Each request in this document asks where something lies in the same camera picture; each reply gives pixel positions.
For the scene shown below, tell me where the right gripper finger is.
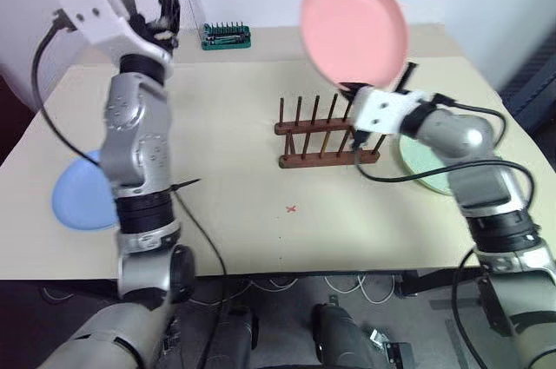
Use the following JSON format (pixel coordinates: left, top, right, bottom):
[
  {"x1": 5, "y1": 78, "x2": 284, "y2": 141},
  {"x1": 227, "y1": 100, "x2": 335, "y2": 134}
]
[{"x1": 393, "y1": 61, "x2": 420, "y2": 95}]

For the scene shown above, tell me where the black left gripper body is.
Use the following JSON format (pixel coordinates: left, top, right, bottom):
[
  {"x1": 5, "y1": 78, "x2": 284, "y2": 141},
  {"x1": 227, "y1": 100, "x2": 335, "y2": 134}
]
[{"x1": 128, "y1": 12, "x2": 182, "y2": 52}]

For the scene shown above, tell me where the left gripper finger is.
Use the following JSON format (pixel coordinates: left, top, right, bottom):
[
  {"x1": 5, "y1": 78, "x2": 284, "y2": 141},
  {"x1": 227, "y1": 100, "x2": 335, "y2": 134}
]
[
  {"x1": 119, "y1": 0, "x2": 147, "y2": 23},
  {"x1": 156, "y1": 0, "x2": 182, "y2": 34}
]

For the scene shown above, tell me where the pink plate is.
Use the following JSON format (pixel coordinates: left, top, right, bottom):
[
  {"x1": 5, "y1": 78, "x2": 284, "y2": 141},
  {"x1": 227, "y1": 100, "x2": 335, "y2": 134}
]
[{"x1": 298, "y1": 0, "x2": 410, "y2": 89}]

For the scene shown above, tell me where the wooden dish rack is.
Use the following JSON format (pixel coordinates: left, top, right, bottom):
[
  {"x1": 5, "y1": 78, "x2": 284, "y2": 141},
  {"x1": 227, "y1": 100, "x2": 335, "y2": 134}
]
[{"x1": 273, "y1": 91, "x2": 386, "y2": 169}]

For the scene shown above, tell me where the clear plastic case lid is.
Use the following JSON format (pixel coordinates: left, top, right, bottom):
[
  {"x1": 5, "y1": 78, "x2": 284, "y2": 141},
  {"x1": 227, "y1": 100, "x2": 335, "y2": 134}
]
[{"x1": 185, "y1": 0, "x2": 208, "y2": 34}]

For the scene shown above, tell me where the green screwdriver bit case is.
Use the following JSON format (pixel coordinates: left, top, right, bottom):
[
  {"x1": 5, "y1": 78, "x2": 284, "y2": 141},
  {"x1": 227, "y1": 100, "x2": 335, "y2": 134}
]
[{"x1": 201, "y1": 21, "x2": 254, "y2": 51}]

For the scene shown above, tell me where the green plate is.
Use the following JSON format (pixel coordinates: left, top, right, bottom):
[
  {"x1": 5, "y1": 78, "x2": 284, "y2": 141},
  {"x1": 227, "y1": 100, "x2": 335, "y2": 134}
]
[{"x1": 393, "y1": 133, "x2": 453, "y2": 196}]

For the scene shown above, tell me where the dark maroon object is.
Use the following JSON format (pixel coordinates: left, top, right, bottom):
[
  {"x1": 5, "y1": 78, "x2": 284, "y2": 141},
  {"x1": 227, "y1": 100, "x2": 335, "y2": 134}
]
[{"x1": 0, "y1": 63, "x2": 38, "y2": 166}]

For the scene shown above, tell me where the beige table mat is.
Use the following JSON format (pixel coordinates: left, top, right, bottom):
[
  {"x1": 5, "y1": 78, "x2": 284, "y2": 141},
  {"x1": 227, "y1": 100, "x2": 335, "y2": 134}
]
[{"x1": 0, "y1": 55, "x2": 555, "y2": 281}]

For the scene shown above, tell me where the blue plate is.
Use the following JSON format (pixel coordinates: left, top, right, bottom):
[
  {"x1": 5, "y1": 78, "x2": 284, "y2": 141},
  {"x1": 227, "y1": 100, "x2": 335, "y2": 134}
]
[{"x1": 50, "y1": 149, "x2": 121, "y2": 232}]

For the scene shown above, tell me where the dark grey rounded shape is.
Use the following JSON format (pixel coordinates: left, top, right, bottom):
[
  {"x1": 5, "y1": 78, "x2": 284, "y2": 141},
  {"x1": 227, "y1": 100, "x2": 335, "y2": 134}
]
[
  {"x1": 310, "y1": 301, "x2": 379, "y2": 369},
  {"x1": 203, "y1": 303, "x2": 261, "y2": 369}
]

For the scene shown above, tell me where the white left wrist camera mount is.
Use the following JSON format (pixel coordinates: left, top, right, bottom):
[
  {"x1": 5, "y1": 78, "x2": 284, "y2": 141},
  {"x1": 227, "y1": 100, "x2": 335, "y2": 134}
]
[{"x1": 56, "y1": 0, "x2": 175, "y2": 62}]

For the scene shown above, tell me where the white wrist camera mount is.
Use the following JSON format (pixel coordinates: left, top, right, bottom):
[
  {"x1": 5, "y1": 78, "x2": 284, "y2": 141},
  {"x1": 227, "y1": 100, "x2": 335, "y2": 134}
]
[
  {"x1": 56, "y1": 0, "x2": 175, "y2": 62},
  {"x1": 349, "y1": 86, "x2": 429, "y2": 135}
]

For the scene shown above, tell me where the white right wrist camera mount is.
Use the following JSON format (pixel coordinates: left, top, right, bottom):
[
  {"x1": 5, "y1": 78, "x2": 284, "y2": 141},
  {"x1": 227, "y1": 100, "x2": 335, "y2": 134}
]
[{"x1": 349, "y1": 86, "x2": 429, "y2": 135}]

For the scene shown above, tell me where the black cable tie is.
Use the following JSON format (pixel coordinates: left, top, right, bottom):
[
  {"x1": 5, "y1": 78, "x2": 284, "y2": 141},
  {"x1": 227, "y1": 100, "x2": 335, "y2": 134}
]
[{"x1": 169, "y1": 176, "x2": 203, "y2": 191}]

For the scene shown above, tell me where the black table frame bar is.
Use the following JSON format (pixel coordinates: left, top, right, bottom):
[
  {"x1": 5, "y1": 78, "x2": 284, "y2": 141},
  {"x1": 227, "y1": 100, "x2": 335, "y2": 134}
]
[{"x1": 393, "y1": 267, "x2": 483, "y2": 300}]

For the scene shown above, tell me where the white floor cable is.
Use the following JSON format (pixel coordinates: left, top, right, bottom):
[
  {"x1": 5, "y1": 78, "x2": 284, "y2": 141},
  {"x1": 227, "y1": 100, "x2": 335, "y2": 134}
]
[
  {"x1": 323, "y1": 273, "x2": 399, "y2": 305},
  {"x1": 242, "y1": 275, "x2": 301, "y2": 294}
]

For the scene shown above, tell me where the black metal bracket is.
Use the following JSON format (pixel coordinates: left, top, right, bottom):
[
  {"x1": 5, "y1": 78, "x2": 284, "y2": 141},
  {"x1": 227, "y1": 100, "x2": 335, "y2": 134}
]
[{"x1": 364, "y1": 327, "x2": 414, "y2": 369}]

